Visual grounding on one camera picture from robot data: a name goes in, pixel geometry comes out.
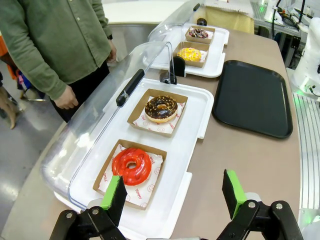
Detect yellow sprinkled donut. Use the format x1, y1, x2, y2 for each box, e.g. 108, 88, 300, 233
176, 47, 202, 63

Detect aluminium table rail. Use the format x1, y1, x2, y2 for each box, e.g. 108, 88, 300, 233
292, 92, 320, 211

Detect brown cardboard donut tray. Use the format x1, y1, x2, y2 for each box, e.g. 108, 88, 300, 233
172, 41, 210, 69
92, 139, 168, 211
184, 25, 216, 45
126, 88, 189, 138

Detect chocolate donut with nut crumbs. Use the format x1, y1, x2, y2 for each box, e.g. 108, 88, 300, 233
144, 95, 179, 124

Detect clear plastic display lid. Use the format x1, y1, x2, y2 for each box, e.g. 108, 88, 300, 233
39, 41, 175, 211
147, 0, 208, 43

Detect person left forearm green sleeve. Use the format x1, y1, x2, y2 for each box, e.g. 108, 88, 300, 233
97, 13, 113, 38

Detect red glazed donut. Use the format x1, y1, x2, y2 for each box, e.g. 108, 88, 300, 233
111, 147, 153, 187

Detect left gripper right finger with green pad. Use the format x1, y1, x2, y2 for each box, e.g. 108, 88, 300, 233
216, 169, 305, 240

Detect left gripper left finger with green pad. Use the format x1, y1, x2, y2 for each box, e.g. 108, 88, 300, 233
49, 174, 131, 240

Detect white printed paper liner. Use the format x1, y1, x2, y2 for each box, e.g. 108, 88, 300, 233
176, 47, 208, 63
98, 144, 165, 209
132, 96, 187, 134

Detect person right hand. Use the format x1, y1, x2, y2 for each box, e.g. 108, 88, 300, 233
53, 84, 80, 110

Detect person right forearm green sleeve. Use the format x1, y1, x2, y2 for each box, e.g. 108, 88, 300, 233
2, 24, 69, 101

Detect person black trousers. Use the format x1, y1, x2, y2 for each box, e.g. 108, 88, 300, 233
49, 61, 110, 123

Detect person torso green shirt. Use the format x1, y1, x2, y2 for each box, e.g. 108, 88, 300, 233
0, 0, 109, 86

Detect bystander bare leg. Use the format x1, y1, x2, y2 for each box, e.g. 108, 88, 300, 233
0, 86, 20, 130

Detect bystander in orange clothes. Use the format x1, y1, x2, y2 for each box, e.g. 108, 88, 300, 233
0, 31, 20, 81

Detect black serving tray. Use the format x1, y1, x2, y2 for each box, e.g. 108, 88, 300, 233
211, 59, 294, 139

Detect dark donut with coloured sprinkles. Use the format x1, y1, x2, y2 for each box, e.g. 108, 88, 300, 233
188, 28, 209, 39

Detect person left hand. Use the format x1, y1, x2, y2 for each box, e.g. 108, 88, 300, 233
106, 39, 118, 64

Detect grey workbench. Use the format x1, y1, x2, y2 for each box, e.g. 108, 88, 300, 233
251, 2, 310, 68

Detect black cable bundle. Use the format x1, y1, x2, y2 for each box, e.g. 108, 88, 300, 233
271, 0, 313, 35

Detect white plastic display base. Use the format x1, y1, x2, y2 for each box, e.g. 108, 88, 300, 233
142, 25, 230, 79
53, 77, 215, 240

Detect white counter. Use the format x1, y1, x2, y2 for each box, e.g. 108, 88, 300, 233
102, 0, 187, 63

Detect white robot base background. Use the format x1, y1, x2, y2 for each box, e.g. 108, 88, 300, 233
261, 0, 285, 23

